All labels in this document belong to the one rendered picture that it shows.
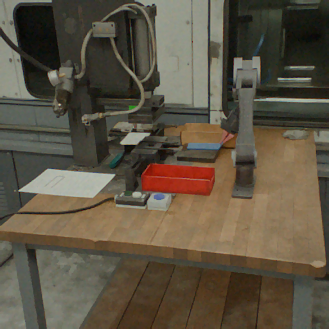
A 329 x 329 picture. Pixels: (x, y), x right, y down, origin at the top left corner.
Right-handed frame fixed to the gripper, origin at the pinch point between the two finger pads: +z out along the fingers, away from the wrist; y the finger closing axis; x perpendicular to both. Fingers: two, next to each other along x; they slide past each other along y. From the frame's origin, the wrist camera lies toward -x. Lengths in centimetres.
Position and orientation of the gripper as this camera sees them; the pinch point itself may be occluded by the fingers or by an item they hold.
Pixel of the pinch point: (221, 142)
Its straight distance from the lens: 203.7
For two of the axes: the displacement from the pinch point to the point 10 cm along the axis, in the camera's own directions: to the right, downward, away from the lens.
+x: -2.0, 3.7, -9.1
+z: -4.5, 7.9, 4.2
